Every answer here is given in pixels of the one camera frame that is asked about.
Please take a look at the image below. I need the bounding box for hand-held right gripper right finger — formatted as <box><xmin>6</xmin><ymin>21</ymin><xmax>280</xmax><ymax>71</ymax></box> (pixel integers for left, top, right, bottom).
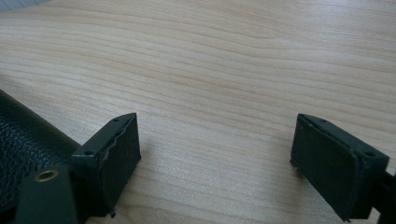
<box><xmin>290</xmin><ymin>113</ymin><xmax>390</xmax><ymax>222</ymax></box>

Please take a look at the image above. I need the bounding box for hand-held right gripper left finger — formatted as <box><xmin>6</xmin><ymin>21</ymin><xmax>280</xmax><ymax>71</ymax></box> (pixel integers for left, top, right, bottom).
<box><xmin>70</xmin><ymin>112</ymin><xmax>142</xmax><ymax>219</ymax></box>

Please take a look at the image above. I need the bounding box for black leather wallet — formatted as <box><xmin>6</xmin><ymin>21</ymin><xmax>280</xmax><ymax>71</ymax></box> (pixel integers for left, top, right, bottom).
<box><xmin>0</xmin><ymin>89</ymin><xmax>82</xmax><ymax>216</ymax></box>

